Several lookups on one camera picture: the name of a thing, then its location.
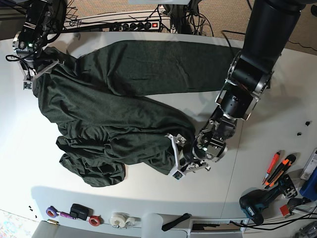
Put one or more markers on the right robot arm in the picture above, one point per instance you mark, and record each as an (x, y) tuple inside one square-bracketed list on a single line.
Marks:
[(43, 25)]

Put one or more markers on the white power strip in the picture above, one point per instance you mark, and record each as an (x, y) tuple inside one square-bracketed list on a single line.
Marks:
[(135, 26)]

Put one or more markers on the blue box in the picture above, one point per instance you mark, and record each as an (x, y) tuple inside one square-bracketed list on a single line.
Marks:
[(309, 188)]

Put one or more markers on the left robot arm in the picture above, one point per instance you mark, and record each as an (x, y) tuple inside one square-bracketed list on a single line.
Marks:
[(269, 28)]

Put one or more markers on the dark green t-shirt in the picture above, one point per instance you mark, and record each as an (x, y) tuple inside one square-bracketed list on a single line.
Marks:
[(101, 103)]

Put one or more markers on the black action camera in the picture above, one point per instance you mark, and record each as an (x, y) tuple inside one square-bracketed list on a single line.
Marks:
[(78, 211)]

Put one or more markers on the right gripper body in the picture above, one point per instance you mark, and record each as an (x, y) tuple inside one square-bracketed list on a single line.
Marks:
[(36, 67)]

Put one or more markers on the black marker pen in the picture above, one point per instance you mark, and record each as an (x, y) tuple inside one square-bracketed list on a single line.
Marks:
[(172, 224)]

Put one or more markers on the black orange utility knife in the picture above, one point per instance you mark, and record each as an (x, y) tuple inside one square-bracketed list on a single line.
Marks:
[(280, 170)]

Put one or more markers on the white tape roll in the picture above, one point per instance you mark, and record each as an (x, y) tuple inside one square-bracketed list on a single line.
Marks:
[(123, 220)]

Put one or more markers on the red tape roll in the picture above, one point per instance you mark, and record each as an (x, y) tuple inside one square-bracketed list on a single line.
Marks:
[(95, 220)]

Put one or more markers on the purple tape roll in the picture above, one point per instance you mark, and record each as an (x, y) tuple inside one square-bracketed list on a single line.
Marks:
[(51, 212)]

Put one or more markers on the teal cordless drill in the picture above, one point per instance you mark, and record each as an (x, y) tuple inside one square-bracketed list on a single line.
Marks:
[(254, 202)]

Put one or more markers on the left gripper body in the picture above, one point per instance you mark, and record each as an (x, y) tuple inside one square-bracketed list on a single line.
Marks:
[(194, 156)]

